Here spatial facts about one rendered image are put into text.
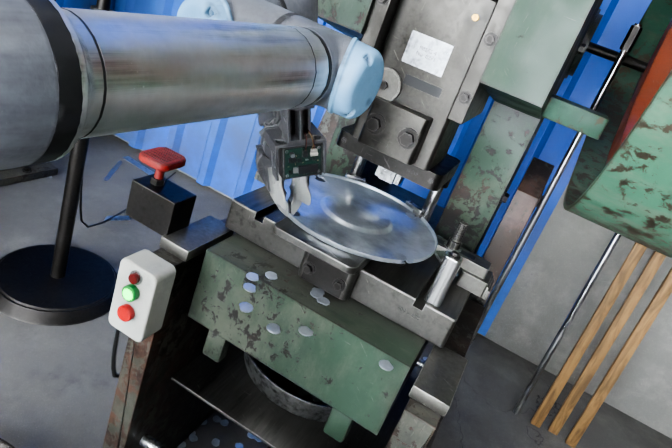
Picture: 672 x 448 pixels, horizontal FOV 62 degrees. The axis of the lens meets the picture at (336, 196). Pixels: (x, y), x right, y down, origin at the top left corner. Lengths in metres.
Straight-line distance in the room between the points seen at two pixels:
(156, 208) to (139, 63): 0.66
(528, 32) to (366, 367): 0.55
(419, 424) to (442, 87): 0.51
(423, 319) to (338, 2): 0.53
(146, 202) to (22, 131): 0.71
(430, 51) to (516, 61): 0.14
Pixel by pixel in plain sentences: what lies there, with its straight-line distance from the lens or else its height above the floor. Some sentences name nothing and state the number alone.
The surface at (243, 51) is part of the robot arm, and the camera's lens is 0.43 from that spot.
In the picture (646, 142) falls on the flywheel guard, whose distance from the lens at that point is 0.65.
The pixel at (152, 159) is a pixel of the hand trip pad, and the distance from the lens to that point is 0.98.
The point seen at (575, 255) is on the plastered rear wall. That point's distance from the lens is 2.25.
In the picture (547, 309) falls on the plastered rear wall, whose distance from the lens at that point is 2.33.
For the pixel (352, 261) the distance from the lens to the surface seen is 0.80.
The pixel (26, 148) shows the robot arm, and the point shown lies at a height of 1.02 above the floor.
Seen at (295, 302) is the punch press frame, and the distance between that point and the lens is 0.92.
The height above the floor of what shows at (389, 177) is 0.83.
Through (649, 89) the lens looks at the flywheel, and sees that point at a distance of 1.19.
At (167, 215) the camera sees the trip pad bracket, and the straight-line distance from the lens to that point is 0.99.
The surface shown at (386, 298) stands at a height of 0.68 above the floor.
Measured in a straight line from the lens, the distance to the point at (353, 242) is 0.85.
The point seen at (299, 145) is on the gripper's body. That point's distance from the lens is 0.73.
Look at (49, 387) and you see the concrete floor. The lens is 1.62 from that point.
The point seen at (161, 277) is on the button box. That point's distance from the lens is 0.93.
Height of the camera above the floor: 1.15
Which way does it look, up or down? 22 degrees down
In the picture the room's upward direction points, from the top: 20 degrees clockwise
